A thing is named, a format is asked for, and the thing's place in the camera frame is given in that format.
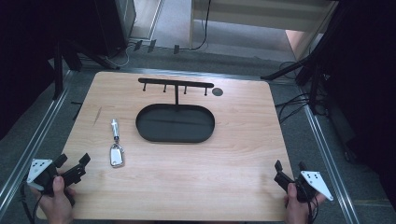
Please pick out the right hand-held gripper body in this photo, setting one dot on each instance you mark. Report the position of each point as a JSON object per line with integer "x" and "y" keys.
{"x": 313, "y": 183}

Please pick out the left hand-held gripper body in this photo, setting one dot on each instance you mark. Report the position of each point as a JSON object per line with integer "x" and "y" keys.
{"x": 42, "y": 174}

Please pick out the person's right hand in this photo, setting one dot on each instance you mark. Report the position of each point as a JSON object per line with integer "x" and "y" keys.
{"x": 297, "y": 211}

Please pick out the person's left hand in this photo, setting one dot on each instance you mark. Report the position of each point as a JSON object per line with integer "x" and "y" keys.
{"x": 57, "y": 205}

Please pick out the black metal tripod stand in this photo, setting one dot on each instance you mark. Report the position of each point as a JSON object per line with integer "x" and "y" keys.
{"x": 314, "y": 68}
{"x": 58, "y": 71}

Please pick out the black round table grommet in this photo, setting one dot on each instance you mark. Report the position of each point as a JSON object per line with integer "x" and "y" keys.
{"x": 217, "y": 91}

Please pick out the black key rack with tray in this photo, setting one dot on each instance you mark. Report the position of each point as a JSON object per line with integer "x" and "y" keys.
{"x": 175, "y": 124}

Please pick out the black cabinet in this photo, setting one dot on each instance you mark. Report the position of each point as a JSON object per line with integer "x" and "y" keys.
{"x": 112, "y": 21}

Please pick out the metal floor rail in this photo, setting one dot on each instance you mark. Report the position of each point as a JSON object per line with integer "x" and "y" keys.
{"x": 34, "y": 146}
{"x": 330, "y": 161}

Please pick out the white furniture frame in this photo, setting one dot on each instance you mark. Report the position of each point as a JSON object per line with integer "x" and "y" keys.
{"x": 261, "y": 14}

